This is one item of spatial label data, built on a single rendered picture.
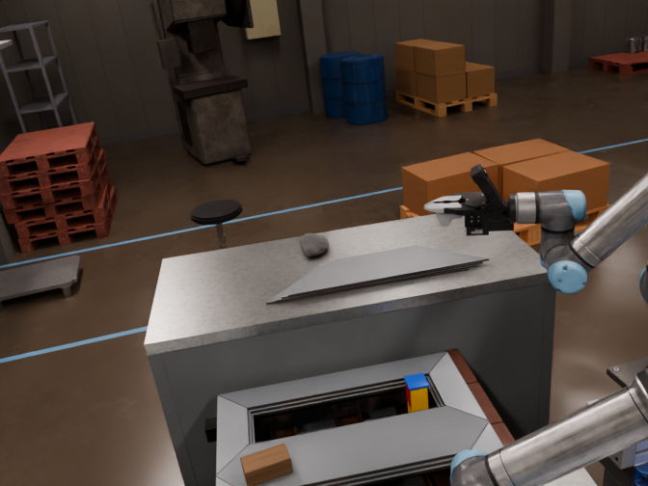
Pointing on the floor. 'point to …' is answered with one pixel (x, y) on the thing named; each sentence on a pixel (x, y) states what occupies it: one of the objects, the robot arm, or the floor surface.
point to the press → (203, 75)
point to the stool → (217, 215)
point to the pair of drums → (354, 87)
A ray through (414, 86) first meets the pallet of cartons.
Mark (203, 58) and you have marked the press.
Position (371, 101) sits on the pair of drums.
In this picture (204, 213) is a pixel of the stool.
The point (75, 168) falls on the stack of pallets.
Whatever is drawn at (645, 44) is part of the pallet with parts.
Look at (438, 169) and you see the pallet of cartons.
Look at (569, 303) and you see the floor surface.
